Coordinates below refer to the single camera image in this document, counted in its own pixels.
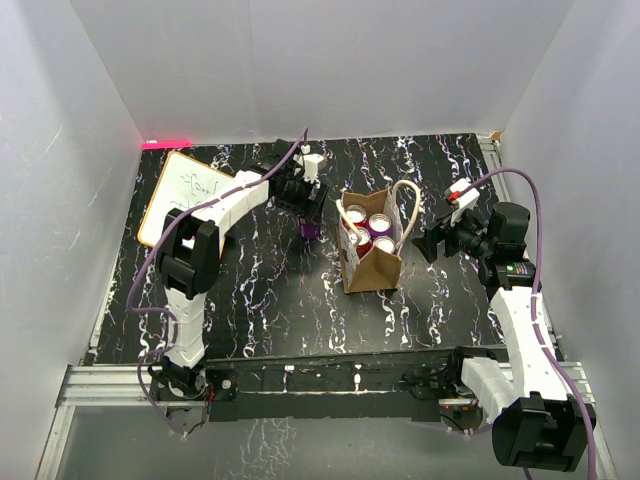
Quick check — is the red cola can front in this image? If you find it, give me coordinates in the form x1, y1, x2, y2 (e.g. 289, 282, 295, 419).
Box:
349, 227, 372, 258

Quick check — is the brown canvas tote bag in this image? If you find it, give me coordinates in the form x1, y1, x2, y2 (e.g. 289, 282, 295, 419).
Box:
336, 180, 421, 294

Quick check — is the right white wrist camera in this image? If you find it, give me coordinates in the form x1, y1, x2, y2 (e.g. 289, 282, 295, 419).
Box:
445, 178, 480, 227

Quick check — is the purple Fanta can front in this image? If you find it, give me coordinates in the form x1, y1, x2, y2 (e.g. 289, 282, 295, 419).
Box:
366, 213, 393, 240

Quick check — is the purple cable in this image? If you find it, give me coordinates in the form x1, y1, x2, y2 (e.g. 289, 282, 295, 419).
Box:
124, 126, 310, 441
447, 167, 600, 480

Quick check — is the pink tape strip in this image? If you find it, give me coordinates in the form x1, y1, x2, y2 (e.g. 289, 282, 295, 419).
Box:
142, 140, 192, 151

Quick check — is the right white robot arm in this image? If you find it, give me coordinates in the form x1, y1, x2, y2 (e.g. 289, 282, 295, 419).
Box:
413, 199, 596, 472

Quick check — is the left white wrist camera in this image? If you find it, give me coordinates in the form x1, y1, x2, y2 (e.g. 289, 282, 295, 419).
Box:
294, 144, 327, 184

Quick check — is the black base frame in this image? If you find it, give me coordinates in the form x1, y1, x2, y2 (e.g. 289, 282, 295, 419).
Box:
149, 344, 506, 426

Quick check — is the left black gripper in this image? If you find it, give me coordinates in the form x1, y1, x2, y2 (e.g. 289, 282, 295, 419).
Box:
276, 172, 328, 226

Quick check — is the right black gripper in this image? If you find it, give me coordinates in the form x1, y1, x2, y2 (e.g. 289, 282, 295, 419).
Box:
411, 203, 495, 262

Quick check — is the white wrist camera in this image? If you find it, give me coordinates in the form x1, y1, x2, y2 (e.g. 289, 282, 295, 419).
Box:
294, 144, 327, 184
445, 178, 480, 227

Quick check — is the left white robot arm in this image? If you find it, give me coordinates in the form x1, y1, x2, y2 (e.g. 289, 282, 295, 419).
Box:
148, 140, 328, 399

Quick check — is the red cola can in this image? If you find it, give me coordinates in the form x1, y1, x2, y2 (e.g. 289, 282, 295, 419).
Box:
342, 205, 367, 229
349, 227, 372, 258

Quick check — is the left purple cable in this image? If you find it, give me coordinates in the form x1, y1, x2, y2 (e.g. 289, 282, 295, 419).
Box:
124, 126, 310, 441

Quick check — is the yellow framed whiteboard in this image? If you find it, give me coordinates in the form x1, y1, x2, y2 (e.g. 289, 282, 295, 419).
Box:
137, 151, 233, 247

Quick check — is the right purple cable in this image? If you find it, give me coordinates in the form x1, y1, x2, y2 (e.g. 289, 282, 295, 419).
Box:
447, 167, 600, 480

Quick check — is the purple fanta can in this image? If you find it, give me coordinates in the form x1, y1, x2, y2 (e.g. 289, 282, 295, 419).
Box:
373, 236, 396, 254
366, 213, 393, 240
298, 218, 321, 240

